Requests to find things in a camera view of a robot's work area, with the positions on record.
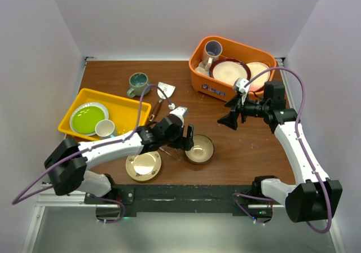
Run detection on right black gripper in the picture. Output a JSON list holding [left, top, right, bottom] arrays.
[[217, 92, 270, 130]]

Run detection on cream plate with maroon rim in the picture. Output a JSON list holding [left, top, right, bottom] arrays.
[[209, 58, 251, 86]]

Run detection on cream and pink branch plate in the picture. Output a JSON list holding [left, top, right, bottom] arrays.
[[246, 62, 270, 92]]

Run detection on white divided plate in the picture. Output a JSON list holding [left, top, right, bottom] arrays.
[[195, 61, 211, 77]]

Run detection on lavender mug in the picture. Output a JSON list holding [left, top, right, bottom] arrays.
[[201, 40, 223, 71]]

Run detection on green ceramic mug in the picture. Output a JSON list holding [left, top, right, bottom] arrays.
[[127, 72, 150, 98]]

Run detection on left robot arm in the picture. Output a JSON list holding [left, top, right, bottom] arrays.
[[44, 114, 194, 203]]

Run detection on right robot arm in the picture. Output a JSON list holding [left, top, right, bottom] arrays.
[[217, 78, 342, 223]]

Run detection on orange plastic bin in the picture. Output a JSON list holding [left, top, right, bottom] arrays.
[[188, 36, 277, 101]]

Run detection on cream bowl with dark rim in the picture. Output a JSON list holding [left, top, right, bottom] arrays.
[[185, 135, 214, 165]]

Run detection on pink metal tongs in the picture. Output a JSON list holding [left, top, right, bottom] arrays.
[[159, 147, 182, 161]]

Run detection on small cream floral plate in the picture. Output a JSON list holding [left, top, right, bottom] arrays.
[[125, 152, 162, 182]]

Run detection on yellow plastic tray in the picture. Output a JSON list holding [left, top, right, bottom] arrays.
[[58, 88, 152, 141]]

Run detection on green plate with grey rim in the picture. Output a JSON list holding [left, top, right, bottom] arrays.
[[69, 102, 109, 136]]

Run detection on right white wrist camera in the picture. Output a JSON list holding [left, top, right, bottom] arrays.
[[233, 78, 249, 105]]

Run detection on metal spatula with wooden handle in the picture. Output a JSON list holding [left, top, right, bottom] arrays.
[[149, 82, 175, 122]]

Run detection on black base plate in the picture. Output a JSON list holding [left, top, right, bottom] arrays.
[[84, 184, 283, 225]]

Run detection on cream cup with blue handle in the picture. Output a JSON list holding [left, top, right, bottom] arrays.
[[95, 119, 117, 139]]

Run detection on aluminium frame rail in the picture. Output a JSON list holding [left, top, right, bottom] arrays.
[[24, 61, 345, 252]]

